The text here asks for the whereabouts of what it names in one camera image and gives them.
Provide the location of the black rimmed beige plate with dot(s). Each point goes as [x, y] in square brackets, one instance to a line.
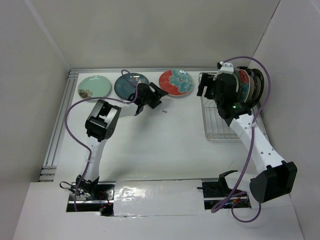
[260, 86]
[254, 88]

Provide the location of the mint green flower plate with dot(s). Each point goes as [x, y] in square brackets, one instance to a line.
[94, 86]
[238, 84]

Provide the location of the red teal floral plate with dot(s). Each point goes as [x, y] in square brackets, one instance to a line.
[247, 83]
[176, 82]

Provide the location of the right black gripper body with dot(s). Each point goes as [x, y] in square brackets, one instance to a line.
[208, 85]

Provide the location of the aluminium frame rail left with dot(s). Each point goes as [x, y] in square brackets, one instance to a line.
[51, 159]

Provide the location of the aluminium frame rail back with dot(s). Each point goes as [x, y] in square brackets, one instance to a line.
[77, 71]

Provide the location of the red teal floral plate back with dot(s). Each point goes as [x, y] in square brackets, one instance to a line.
[176, 82]

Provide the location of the black rimmed beige plate back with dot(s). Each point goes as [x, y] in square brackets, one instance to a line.
[254, 88]

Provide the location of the mint green flower plate back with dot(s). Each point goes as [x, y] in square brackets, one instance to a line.
[94, 86]

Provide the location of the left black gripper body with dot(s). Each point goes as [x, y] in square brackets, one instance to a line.
[152, 99]

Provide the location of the aluminium frame rail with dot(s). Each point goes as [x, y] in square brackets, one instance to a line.
[77, 71]
[51, 159]

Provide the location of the white wire dish rack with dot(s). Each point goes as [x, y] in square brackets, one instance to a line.
[215, 128]

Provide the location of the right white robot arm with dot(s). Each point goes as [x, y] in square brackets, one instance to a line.
[275, 176]

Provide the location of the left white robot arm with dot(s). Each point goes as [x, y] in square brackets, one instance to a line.
[101, 124]

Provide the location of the white foil cover sheet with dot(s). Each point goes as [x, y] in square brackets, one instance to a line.
[158, 198]

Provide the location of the black rimmed beige plate front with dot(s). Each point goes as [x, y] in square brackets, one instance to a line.
[260, 86]

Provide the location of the dark teal plate back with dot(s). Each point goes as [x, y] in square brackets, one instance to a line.
[125, 85]

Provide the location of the mint green flower plate front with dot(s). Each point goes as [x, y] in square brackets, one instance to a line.
[238, 84]

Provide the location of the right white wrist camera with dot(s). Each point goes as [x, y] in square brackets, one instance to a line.
[224, 68]

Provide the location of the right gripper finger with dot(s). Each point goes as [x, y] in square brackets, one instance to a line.
[206, 79]
[208, 92]

